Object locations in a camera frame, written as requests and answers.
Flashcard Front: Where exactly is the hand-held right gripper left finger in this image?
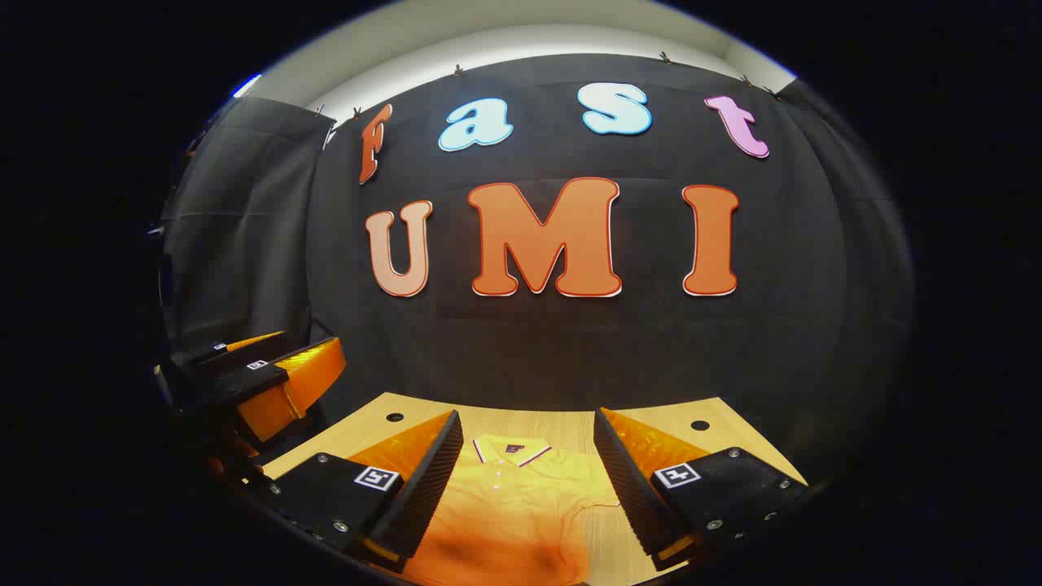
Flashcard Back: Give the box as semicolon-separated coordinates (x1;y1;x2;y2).
247;409;465;574

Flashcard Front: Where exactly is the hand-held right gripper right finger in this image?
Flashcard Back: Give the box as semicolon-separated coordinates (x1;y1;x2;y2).
593;407;809;571

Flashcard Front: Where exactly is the orange collared T-shirt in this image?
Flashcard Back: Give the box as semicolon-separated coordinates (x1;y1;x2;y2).
399;434;624;586

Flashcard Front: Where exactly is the black backdrop cloth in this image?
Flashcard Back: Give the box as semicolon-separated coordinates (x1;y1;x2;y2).
305;53;917;481
159;96;336;359

